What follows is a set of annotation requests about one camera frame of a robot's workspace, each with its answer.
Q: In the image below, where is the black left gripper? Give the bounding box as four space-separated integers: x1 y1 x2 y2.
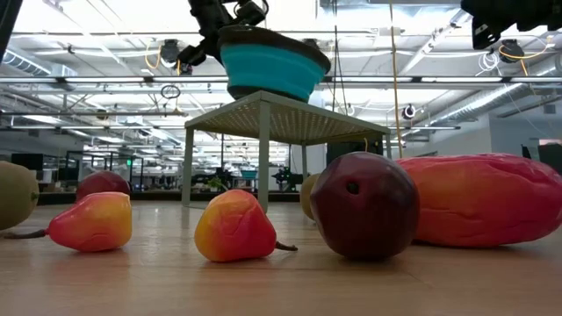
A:
177 0 269 67

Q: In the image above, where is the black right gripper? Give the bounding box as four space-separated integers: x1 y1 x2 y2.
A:
460 0 562 50

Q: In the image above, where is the blue collapsible colander grey rim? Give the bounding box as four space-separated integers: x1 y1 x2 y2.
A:
217 25 332 104

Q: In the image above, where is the dark red pomegranate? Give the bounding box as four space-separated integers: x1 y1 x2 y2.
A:
309 151 421 261
75 169 132 202

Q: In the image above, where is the brown-green kiwi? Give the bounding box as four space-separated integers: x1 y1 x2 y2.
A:
299 172 321 221
0 160 40 232

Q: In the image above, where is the green perforated metal shelf riser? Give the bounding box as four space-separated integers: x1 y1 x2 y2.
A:
181 90 393 214

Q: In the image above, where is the black monitor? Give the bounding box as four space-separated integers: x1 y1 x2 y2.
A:
537 142 562 176

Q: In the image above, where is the black perforated controller box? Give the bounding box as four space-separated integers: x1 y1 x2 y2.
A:
326 139 384 167

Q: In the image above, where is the small orange-yellow pear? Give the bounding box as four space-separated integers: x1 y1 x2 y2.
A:
193 189 299 263
2 191 133 254

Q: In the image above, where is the yellow hanging cable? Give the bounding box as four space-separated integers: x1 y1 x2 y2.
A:
388 0 404 159

